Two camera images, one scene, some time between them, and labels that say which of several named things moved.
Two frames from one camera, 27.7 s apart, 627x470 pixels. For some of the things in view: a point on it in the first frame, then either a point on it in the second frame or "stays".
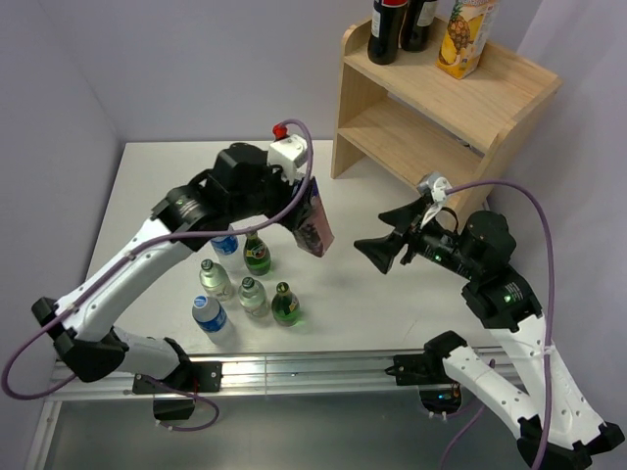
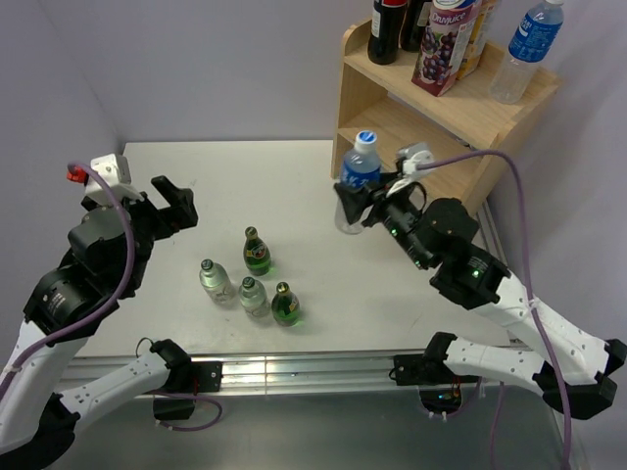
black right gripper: [408, 226] to [356, 201]
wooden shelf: [458, 135] stays
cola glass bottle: [418, 17] stays
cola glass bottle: [386, 24] stays
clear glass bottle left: [216, 281] stays
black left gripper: [285, 189] to [180, 213]
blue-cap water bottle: [225, 244] to [533, 38]
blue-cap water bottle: [211, 315] to [361, 167]
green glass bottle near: [285, 305] stays
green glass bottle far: [256, 254] stays
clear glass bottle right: [253, 298] stays
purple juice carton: [313, 233] to [447, 31]
